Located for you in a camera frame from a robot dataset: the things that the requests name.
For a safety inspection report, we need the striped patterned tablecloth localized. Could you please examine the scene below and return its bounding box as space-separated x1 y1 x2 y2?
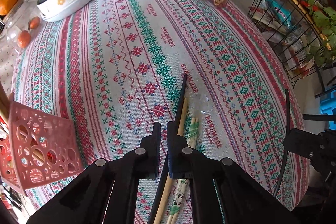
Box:
12 0 309 213

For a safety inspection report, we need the black chopstick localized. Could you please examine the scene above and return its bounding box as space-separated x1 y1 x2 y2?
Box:
147 74 188 223

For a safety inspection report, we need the pink perforated plastic utensil basket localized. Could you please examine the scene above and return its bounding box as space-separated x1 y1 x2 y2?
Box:
1 96 84 195

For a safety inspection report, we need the light bamboo chopstick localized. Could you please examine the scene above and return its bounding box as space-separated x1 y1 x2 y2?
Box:
152 97 189 224

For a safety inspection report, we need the clear glass jar wooden lid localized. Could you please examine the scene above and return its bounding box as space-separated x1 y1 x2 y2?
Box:
2 0 46 53

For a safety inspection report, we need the black wire storage rack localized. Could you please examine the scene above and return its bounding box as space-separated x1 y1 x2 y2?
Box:
248 0 335 97

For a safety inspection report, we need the green printed bamboo chopstick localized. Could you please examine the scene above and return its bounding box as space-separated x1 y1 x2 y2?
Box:
165 117 197 224

